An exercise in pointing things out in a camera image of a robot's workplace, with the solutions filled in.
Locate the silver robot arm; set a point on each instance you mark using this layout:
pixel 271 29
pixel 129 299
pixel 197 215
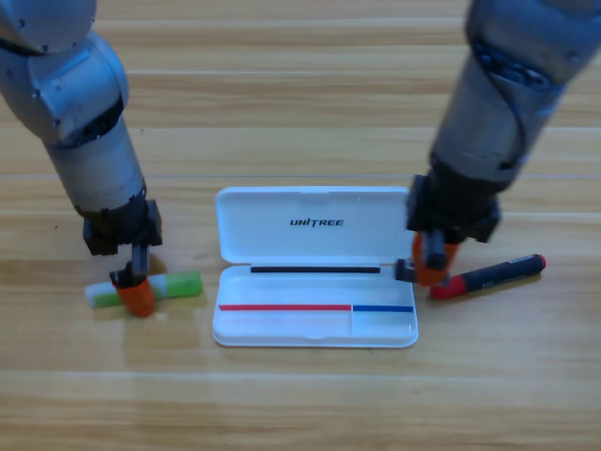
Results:
pixel 483 117
pixel 94 164

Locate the green and white glue stick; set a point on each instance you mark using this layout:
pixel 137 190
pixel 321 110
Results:
pixel 183 284

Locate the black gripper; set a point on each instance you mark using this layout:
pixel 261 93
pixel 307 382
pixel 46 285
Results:
pixel 122 225
pixel 455 211

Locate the black marker with red cap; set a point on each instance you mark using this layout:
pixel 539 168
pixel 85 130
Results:
pixel 497 272

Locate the white Unitree pencil case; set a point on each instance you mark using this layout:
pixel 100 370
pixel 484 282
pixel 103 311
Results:
pixel 291 324

